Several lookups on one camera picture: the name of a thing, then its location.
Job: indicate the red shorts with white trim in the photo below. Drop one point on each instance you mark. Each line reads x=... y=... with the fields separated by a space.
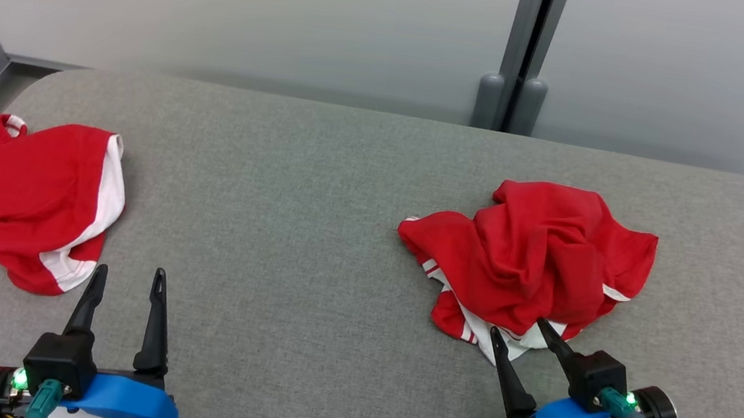
x=27 y=188

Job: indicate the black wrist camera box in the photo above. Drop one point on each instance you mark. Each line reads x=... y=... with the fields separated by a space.
x=599 y=379
x=59 y=359

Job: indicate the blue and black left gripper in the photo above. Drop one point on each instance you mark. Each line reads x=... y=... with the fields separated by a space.
x=128 y=403

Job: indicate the grey partition post with feet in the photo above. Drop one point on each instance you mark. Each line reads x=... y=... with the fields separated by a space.
x=524 y=43

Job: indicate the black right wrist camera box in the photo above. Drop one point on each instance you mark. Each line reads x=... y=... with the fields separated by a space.
x=599 y=379

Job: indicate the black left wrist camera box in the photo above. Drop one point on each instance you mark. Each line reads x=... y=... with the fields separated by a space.
x=59 y=359

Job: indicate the red basketball jersey number 23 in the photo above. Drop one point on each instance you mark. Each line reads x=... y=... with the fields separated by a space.
x=528 y=264

